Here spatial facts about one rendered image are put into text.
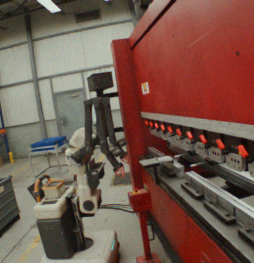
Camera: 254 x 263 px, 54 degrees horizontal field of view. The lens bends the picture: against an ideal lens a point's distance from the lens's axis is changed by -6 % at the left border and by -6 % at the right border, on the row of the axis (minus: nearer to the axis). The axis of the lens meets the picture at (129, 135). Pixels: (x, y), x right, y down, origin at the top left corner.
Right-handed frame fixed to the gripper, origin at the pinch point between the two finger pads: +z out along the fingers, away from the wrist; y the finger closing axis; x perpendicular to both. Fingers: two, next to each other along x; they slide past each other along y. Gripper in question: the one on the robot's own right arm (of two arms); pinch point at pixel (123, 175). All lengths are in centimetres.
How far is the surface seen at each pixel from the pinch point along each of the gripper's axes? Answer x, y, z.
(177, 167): -37.4, 11.6, 22.3
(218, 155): -64, -63, 8
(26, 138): 421, 732, -183
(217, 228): -43, -78, 35
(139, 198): 1.7, 2.3, 23.4
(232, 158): -68, -78, 8
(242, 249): -48, -101, 38
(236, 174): -71, -27, 38
